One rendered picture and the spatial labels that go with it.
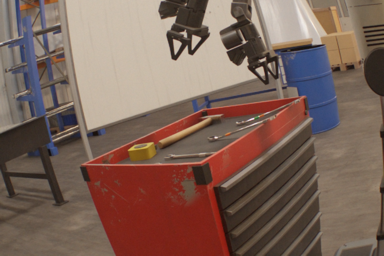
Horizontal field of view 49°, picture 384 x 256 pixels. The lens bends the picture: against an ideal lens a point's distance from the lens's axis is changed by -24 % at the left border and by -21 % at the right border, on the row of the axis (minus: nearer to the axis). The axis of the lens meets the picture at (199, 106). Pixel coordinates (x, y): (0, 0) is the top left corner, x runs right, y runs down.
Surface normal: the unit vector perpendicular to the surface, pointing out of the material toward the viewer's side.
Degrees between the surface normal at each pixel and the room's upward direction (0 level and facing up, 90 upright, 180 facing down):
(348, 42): 90
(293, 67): 90
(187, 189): 90
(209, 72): 90
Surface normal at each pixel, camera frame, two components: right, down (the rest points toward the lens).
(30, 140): 0.84, -0.12
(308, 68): -0.16, 0.18
